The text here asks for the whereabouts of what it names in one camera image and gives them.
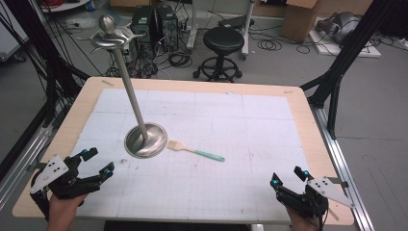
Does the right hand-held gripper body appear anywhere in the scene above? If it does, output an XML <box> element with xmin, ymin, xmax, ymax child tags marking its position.
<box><xmin>278</xmin><ymin>176</ymin><xmax>356</xmax><ymax>223</ymax></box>

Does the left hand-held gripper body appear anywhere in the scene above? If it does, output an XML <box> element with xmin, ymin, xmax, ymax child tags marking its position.
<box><xmin>29</xmin><ymin>154</ymin><xmax>103</xmax><ymax>220</ymax></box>

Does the person's left hand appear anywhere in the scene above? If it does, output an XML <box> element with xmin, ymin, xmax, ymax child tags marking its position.
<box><xmin>46</xmin><ymin>192</ymin><xmax>89</xmax><ymax>231</ymax></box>

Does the person's right hand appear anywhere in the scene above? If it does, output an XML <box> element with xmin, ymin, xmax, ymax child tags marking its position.
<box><xmin>286</xmin><ymin>206</ymin><xmax>321</xmax><ymax>231</ymax></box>

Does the white grid mat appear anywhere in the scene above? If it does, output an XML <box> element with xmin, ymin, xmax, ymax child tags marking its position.
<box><xmin>68</xmin><ymin>87</ymin><xmax>311</xmax><ymax>224</ymax></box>

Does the silver metal utensil stand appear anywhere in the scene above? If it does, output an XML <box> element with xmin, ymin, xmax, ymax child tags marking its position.
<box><xmin>76</xmin><ymin>13</ymin><xmax>169</xmax><ymax>160</ymax></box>

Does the black computer tower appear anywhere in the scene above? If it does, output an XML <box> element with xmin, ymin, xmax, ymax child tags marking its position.
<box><xmin>130</xmin><ymin>5</ymin><xmax>159</xmax><ymax>46</ymax></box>
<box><xmin>155</xmin><ymin>5</ymin><xmax>179</xmax><ymax>53</ymax></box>

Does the black round stool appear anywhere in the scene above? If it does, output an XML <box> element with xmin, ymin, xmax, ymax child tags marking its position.
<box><xmin>192</xmin><ymin>26</ymin><xmax>245</xmax><ymax>83</ymax></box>

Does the grey bag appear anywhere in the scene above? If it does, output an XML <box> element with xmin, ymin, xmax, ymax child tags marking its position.
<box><xmin>316</xmin><ymin>11</ymin><xmax>362</xmax><ymax>44</ymax></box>

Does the white stand leg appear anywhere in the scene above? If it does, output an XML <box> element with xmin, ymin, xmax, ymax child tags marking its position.
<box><xmin>241</xmin><ymin>0</ymin><xmax>256</xmax><ymax>62</ymax></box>

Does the cardboard box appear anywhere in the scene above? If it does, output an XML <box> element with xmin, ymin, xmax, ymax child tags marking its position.
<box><xmin>282</xmin><ymin>0</ymin><xmax>321</xmax><ymax>42</ymax></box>

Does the aluminium rail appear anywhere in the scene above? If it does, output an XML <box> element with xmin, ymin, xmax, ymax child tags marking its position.
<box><xmin>310</xmin><ymin>105</ymin><xmax>375</xmax><ymax>231</ymax></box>
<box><xmin>0</xmin><ymin>124</ymin><xmax>54</xmax><ymax>211</ymax></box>

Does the wooden spatula with green handle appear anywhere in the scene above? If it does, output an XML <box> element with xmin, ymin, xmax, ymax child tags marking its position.
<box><xmin>166</xmin><ymin>140</ymin><xmax>226</xmax><ymax>163</ymax></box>

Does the black metal frame post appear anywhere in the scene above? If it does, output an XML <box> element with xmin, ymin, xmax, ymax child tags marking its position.
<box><xmin>299</xmin><ymin>0</ymin><xmax>397</xmax><ymax>140</ymax></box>
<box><xmin>3</xmin><ymin>0</ymin><xmax>91</xmax><ymax>127</ymax></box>

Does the coiled black cable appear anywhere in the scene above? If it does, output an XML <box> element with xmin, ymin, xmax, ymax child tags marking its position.
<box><xmin>257</xmin><ymin>38</ymin><xmax>283</xmax><ymax>52</ymax></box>

